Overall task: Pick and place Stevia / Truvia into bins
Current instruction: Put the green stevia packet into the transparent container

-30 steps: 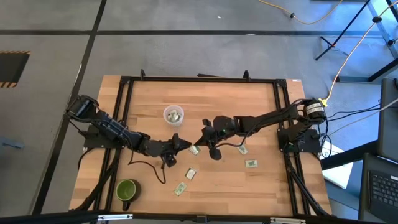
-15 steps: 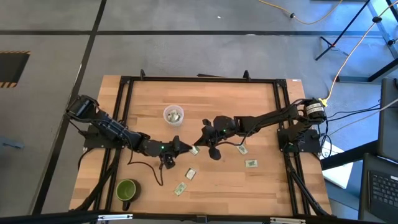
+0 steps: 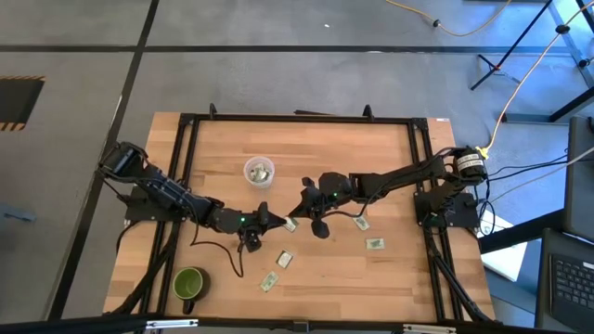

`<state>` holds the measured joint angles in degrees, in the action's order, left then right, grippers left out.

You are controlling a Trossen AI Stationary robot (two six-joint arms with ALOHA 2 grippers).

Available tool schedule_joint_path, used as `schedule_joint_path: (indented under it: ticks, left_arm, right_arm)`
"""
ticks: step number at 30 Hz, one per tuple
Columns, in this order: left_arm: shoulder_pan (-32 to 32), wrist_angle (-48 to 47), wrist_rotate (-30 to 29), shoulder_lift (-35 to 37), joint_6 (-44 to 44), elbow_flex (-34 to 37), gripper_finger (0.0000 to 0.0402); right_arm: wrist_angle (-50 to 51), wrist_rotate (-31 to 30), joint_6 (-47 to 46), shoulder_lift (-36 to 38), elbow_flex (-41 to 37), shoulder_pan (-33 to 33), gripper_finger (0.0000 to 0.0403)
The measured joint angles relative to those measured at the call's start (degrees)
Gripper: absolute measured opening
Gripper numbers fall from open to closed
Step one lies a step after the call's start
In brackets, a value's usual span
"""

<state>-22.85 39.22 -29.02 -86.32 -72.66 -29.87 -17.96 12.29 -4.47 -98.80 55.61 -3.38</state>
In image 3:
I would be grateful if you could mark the black metal table frame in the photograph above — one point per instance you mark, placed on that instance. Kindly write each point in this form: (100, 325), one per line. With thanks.
(301, 118)

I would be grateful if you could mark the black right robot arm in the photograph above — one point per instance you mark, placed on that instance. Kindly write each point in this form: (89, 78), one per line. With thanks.
(399, 178)

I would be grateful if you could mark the black laptop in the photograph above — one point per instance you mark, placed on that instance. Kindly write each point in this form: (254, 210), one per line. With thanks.
(573, 287)

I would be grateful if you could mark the small black table camera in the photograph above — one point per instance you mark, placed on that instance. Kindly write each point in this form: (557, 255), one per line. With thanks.
(300, 326)

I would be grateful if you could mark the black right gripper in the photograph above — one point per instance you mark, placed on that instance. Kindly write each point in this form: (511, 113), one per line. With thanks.
(320, 229)

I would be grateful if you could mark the pale green Stevia packet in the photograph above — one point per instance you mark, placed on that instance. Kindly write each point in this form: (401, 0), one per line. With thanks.
(375, 243)
(269, 281)
(361, 223)

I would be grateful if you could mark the dark grey monitor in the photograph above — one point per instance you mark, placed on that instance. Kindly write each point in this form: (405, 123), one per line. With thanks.
(580, 185)

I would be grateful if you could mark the black bar with silver brackets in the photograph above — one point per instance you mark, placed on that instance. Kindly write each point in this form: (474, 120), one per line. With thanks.
(69, 325)

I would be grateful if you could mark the black floor hatch striped border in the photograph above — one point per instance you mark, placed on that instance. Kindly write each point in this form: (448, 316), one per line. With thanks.
(18, 99)

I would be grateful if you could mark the clear plastic cup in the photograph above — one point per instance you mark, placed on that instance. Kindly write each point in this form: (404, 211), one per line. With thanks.
(248, 162)

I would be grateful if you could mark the green ceramic mug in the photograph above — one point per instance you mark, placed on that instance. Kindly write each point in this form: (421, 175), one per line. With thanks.
(188, 283)

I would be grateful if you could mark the dark green Truvia packet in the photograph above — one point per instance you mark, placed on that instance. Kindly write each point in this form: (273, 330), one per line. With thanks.
(291, 225)
(284, 259)
(258, 174)

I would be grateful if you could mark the blue object on floor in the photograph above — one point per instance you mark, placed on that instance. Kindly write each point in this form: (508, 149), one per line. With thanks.
(16, 215)

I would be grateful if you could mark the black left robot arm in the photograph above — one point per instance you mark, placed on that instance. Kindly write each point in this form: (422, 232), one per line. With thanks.
(171, 192)

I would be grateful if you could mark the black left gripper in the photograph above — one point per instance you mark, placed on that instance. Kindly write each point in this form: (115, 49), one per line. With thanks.
(263, 211)

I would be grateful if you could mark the white board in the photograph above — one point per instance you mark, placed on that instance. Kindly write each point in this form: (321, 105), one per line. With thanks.
(506, 260)

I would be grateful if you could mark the black metal stand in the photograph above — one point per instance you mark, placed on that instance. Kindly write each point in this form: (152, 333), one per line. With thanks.
(510, 45)

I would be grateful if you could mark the black desk beam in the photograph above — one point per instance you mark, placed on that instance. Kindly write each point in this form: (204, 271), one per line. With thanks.
(520, 232)

